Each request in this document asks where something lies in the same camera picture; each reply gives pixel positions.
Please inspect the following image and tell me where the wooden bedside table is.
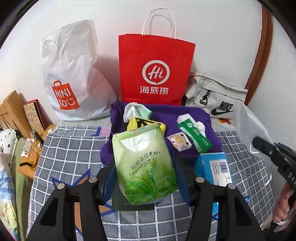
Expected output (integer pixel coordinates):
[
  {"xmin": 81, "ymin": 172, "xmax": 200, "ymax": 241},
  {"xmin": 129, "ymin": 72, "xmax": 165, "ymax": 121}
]
[{"xmin": 17, "ymin": 123, "xmax": 56, "ymax": 181}]

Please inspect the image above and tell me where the beige Nike waist bag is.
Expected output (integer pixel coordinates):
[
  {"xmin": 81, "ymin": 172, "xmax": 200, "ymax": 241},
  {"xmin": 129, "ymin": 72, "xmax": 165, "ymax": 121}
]
[{"xmin": 185, "ymin": 72, "xmax": 247, "ymax": 120}]

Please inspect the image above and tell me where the green tea tissue pack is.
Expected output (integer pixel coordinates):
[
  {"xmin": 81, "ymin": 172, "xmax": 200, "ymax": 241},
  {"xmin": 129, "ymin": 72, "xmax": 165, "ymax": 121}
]
[{"xmin": 112, "ymin": 123, "xmax": 178, "ymax": 205}]

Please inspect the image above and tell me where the wooden bed headboard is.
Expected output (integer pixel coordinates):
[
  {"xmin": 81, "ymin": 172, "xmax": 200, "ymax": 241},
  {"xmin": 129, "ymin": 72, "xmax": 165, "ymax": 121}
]
[{"xmin": 0, "ymin": 90, "xmax": 32, "ymax": 138}]

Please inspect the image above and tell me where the yellow mesh pouch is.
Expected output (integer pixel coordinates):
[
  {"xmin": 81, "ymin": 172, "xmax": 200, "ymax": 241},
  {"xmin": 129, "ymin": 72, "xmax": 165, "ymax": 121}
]
[{"xmin": 127, "ymin": 117, "xmax": 166, "ymax": 136}]

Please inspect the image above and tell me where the white and green sock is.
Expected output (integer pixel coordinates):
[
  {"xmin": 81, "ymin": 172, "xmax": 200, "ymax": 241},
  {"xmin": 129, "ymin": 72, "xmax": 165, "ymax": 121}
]
[{"xmin": 123, "ymin": 102, "xmax": 152, "ymax": 123}]

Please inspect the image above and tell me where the red paper shopping bag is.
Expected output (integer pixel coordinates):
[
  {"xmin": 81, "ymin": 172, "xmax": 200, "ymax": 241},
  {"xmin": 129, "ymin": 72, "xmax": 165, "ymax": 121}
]
[{"xmin": 118, "ymin": 7, "xmax": 196, "ymax": 107}]

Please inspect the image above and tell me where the clear plastic bag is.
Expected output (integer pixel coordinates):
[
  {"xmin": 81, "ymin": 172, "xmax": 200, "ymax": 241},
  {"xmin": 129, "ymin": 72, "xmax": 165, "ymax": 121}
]
[{"xmin": 234, "ymin": 100, "xmax": 274, "ymax": 185}]

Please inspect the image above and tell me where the white spotted pillow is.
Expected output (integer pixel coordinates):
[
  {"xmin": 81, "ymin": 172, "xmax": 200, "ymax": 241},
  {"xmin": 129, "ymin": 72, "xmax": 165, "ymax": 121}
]
[{"xmin": 0, "ymin": 128, "xmax": 20, "ymax": 167}]

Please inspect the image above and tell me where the brown wooden door frame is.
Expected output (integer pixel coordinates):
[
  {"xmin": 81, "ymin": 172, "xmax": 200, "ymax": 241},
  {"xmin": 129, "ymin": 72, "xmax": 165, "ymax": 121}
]
[{"xmin": 245, "ymin": 5, "xmax": 273, "ymax": 105}]

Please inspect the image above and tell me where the grey plaid bed sheet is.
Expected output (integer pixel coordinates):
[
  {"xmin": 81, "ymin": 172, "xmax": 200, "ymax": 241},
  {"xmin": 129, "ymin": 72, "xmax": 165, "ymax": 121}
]
[{"xmin": 28, "ymin": 127, "xmax": 275, "ymax": 240}]

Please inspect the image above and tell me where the person's right hand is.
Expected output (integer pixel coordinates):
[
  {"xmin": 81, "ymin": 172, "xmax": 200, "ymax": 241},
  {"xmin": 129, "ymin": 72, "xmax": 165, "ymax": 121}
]
[{"xmin": 273, "ymin": 182, "xmax": 295, "ymax": 225}]

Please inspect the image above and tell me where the green wipe packet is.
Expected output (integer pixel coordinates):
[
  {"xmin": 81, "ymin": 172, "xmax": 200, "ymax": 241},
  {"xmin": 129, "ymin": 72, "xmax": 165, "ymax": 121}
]
[{"xmin": 177, "ymin": 119, "xmax": 213, "ymax": 154}]

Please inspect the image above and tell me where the white Miniso plastic bag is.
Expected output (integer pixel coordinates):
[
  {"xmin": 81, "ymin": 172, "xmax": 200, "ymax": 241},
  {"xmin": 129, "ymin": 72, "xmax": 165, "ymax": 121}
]
[{"xmin": 40, "ymin": 20, "xmax": 116, "ymax": 121}]

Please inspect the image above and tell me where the orange print wipe packet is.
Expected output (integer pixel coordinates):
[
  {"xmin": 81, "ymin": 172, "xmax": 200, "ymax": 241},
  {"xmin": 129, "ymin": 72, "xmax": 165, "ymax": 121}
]
[{"xmin": 167, "ymin": 132, "xmax": 192, "ymax": 152}]

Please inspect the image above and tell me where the patterned book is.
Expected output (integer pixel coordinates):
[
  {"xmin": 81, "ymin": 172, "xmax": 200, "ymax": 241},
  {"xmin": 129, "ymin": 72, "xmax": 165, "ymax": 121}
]
[{"xmin": 23, "ymin": 99, "xmax": 46, "ymax": 132}]

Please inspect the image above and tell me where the white knotted tissue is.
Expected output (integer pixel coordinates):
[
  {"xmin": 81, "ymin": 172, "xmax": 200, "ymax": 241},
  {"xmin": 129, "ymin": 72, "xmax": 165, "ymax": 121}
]
[{"xmin": 194, "ymin": 121, "xmax": 206, "ymax": 137}]

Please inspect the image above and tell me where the blue tissue pack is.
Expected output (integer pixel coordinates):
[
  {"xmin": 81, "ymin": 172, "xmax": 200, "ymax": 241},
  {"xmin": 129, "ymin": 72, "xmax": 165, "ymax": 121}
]
[{"xmin": 194, "ymin": 152, "xmax": 233, "ymax": 187}]

